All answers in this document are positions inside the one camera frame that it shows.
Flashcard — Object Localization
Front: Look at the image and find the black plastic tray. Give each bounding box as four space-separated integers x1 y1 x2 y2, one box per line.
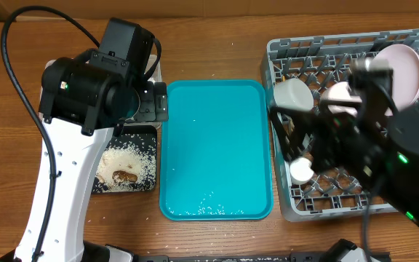
91 125 159 194

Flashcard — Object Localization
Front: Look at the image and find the pink bowl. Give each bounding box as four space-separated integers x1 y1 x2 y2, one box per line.
320 82 362 116

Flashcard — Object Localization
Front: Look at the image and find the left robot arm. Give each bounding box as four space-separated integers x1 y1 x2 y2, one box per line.
4 18 168 261

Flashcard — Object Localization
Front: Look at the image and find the brown food scrap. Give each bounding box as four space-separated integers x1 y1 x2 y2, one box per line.
112 170 137 183

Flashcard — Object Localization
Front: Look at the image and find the grey dishwasher rack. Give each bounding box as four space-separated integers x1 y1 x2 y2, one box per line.
260 29 419 222

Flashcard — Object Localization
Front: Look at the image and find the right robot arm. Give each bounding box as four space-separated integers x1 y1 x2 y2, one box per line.
270 100 419 227

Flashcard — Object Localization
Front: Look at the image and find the grey bowl with food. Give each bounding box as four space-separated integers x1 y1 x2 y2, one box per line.
274 79 314 111

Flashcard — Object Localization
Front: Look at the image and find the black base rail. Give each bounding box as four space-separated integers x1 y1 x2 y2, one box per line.
103 244 392 262

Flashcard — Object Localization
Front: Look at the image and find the white cup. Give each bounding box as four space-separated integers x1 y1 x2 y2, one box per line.
290 157 314 186

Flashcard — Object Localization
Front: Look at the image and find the clear plastic bin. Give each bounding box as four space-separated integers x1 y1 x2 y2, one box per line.
45 55 162 130

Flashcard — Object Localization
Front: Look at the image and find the large white plate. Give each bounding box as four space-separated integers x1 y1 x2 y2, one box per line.
375 44 419 111

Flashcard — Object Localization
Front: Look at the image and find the spilled rice pile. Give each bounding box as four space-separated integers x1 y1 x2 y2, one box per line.
95 132 158 192

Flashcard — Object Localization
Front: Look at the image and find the teal serving tray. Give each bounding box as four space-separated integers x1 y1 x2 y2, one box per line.
159 79 274 221

